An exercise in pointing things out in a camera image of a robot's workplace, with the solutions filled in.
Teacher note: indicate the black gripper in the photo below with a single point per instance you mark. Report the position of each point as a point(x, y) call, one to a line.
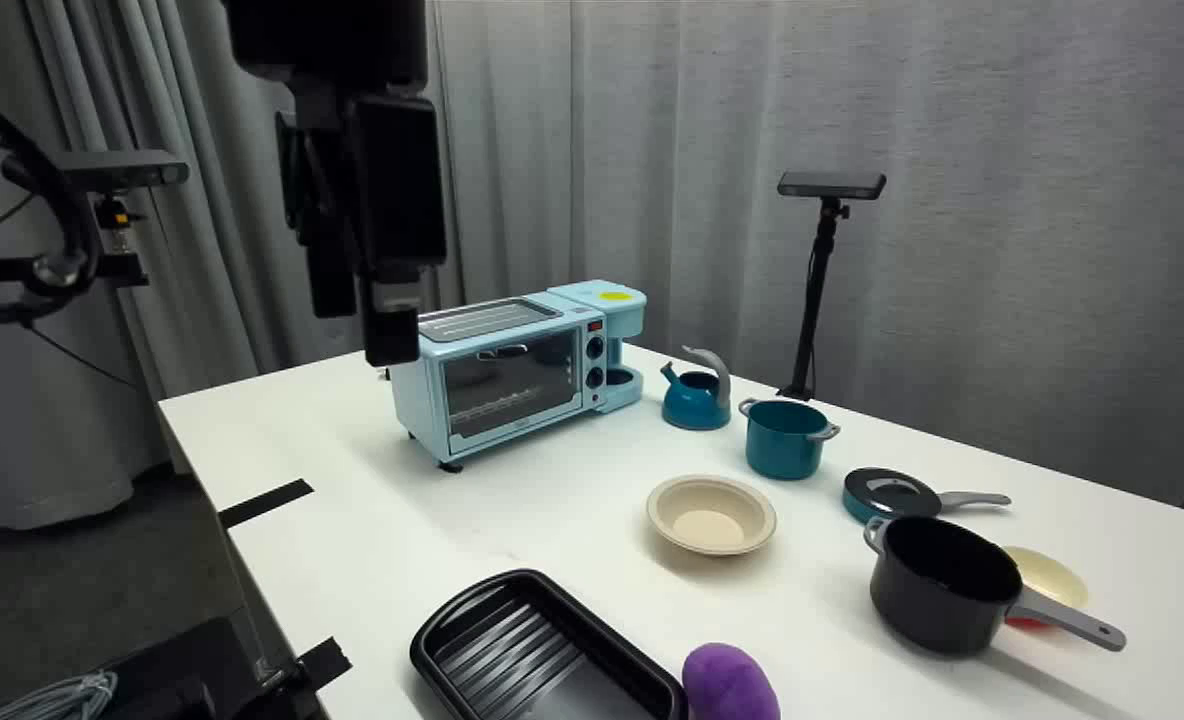
point(397, 181)

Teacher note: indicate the purple plush object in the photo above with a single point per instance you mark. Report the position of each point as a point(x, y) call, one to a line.
point(730, 685)

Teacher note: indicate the beige round plate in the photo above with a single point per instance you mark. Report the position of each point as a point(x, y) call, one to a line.
point(711, 519)

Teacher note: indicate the light blue toaster oven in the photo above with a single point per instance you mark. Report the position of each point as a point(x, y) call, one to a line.
point(504, 375)

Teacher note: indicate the teal toy kettle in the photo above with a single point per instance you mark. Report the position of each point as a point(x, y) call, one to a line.
point(695, 397)

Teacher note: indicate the black ridged baking tray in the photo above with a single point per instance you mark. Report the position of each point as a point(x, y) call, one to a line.
point(527, 654)

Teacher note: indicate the teal toy pot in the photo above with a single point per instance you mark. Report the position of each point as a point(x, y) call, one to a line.
point(785, 440)

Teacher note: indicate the grey curtain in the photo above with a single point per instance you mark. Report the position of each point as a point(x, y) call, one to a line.
point(1018, 200)

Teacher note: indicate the small yellow and red pan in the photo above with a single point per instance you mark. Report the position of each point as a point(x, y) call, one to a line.
point(1053, 577)

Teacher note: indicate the black camera on clamp arm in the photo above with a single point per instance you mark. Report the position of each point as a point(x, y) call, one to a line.
point(99, 171)

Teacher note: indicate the black camera stand pole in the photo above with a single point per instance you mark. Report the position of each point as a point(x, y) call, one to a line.
point(817, 293)

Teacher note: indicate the black camera on stand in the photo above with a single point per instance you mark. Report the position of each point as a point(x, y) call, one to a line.
point(832, 185)

